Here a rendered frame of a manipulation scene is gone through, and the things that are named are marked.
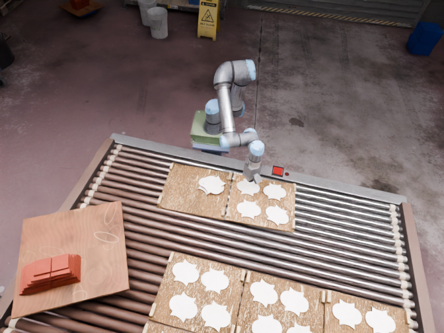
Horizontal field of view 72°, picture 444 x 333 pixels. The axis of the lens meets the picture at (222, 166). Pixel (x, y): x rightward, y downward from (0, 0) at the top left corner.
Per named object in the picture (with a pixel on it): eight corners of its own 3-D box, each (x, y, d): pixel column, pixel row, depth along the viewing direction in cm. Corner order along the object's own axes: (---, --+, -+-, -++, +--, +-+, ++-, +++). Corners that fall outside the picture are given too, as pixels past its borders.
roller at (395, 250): (97, 179, 200) (95, 174, 197) (401, 250, 183) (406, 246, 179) (93, 185, 197) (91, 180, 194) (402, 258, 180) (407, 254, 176)
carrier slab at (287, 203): (233, 175, 204) (234, 173, 203) (295, 185, 202) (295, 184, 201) (225, 221, 182) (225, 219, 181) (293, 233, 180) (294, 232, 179)
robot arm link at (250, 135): (237, 128, 174) (242, 142, 167) (256, 126, 176) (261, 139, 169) (236, 137, 180) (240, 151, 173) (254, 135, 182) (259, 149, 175)
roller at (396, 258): (93, 185, 197) (91, 180, 193) (402, 258, 180) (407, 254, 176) (89, 191, 194) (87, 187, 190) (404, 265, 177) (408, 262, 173)
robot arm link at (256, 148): (262, 137, 168) (267, 149, 163) (259, 150, 176) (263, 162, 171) (248, 139, 166) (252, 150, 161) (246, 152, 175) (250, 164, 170)
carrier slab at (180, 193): (172, 164, 206) (172, 162, 205) (232, 174, 204) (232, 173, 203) (156, 208, 185) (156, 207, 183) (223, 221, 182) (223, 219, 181)
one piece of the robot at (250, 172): (256, 173, 169) (252, 189, 181) (269, 167, 172) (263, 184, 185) (244, 158, 175) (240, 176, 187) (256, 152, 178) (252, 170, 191)
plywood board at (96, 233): (25, 221, 163) (23, 219, 162) (121, 201, 174) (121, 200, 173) (12, 319, 134) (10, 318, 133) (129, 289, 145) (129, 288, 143)
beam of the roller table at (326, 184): (114, 138, 227) (112, 132, 222) (401, 200, 208) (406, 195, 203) (109, 146, 221) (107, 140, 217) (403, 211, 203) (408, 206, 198)
